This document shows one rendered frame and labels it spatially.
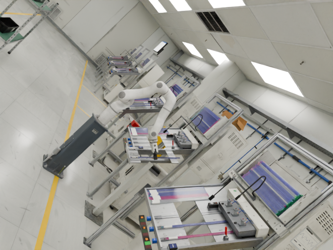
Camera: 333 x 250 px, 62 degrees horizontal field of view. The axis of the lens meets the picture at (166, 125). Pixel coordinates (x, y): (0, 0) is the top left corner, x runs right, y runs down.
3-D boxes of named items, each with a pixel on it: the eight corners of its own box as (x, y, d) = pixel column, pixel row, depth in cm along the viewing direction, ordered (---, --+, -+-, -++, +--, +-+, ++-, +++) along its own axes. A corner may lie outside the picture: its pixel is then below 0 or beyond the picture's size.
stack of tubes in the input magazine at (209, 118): (203, 134, 321) (220, 118, 319) (190, 119, 367) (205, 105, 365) (209, 140, 326) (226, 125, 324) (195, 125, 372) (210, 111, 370)
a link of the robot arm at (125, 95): (123, 105, 289) (116, 101, 273) (122, 94, 292) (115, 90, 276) (169, 93, 278) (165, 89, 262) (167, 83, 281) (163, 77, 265)
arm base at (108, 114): (94, 120, 274) (108, 107, 272) (92, 112, 290) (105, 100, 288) (108, 131, 284) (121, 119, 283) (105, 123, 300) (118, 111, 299)
